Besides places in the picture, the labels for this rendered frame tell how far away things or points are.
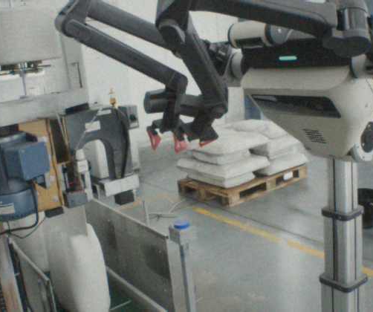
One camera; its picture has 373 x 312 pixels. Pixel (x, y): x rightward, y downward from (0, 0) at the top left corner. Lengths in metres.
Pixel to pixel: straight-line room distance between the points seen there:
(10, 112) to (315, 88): 0.82
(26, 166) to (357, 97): 0.90
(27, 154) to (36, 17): 0.39
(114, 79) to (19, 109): 4.19
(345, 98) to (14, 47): 0.91
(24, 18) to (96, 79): 4.06
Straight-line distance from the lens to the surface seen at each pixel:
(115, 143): 1.68
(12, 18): 1.38
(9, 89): 4.35
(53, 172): 1.61
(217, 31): 7.19
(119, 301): 2.26
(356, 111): 1.24
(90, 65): 5.37
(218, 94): 1.20
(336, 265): 1.62
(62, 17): 1.28
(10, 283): 1.73
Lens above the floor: 1.52
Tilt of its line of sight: 14 degrees down
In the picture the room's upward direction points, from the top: 6 degrees counter-clockwise
